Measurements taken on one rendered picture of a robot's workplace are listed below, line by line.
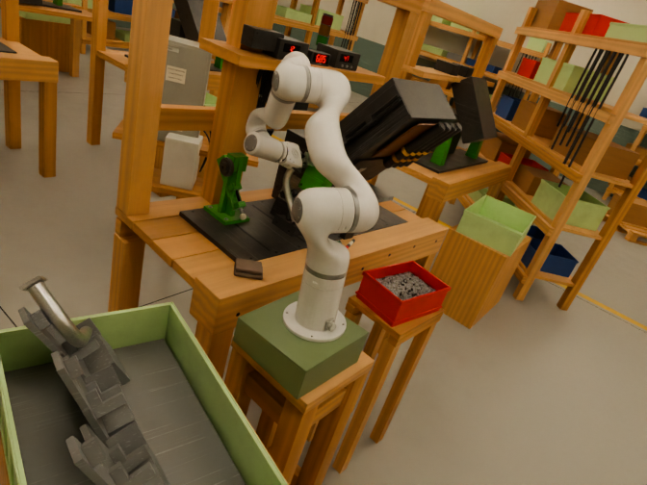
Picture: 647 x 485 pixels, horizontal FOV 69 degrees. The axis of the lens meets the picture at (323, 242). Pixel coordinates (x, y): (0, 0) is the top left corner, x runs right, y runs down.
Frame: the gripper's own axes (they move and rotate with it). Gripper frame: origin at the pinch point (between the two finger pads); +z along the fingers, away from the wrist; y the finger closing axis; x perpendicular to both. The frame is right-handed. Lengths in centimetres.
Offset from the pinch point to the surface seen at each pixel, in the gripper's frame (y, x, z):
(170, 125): 19, 32, -39
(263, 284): -51, 4, -33
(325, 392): -87, -20, -43
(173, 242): -28, 34, -43
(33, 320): -60, -5, -110
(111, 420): -81, -3, -96
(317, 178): -7.9, -2.1, 4.1
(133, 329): -61, 12, -78
